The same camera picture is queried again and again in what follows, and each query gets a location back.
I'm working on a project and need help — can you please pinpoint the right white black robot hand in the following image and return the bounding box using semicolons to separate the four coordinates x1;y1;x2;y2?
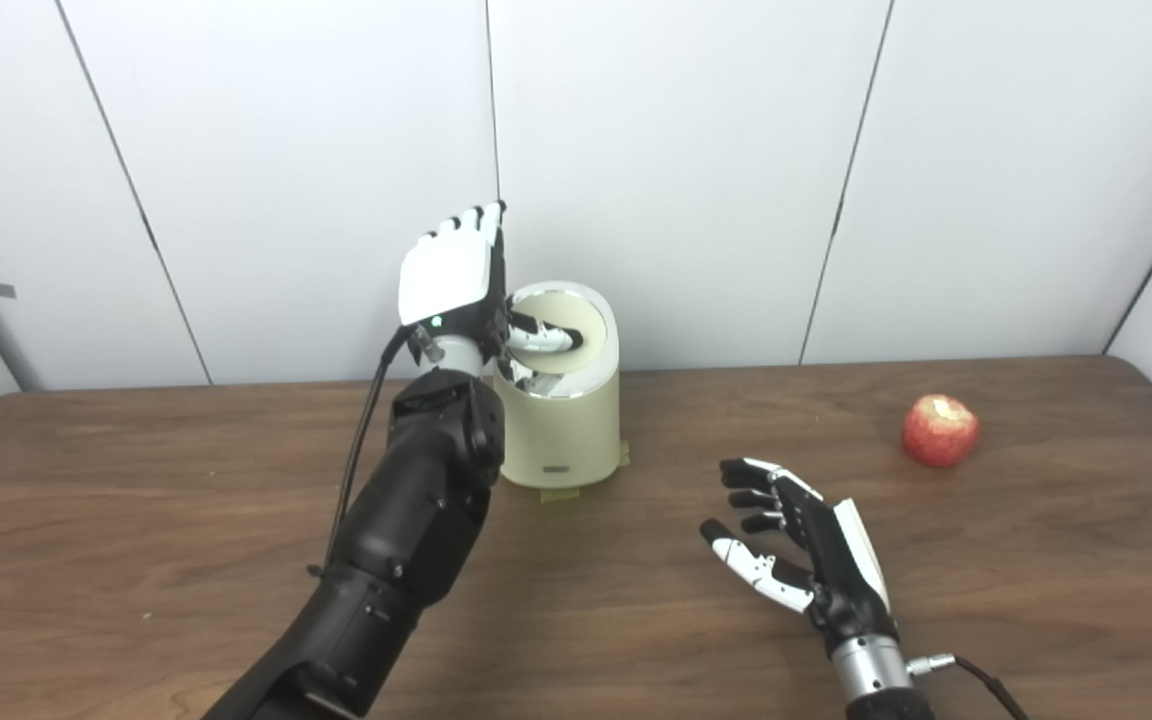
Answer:
700;458;899;653

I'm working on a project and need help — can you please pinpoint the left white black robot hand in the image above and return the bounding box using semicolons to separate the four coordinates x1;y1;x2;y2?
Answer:
398;201;587;366

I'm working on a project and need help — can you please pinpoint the cream round bin lid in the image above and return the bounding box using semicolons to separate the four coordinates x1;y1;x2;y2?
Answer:
511;290;605;376

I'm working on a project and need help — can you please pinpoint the red apple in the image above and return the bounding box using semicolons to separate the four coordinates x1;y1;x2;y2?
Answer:
901;394;980;469

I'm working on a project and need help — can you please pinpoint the cream-colored bin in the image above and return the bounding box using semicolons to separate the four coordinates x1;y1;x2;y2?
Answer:
491;281;622;490

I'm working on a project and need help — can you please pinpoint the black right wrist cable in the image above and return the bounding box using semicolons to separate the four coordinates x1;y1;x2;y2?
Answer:
906;653;1032;720

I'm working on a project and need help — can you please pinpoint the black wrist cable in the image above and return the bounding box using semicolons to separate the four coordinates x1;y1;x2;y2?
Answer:
321;325;419;581
906;653;1032;720

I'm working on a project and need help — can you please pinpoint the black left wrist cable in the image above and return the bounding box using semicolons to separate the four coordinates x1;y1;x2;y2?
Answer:
321;325;419;581

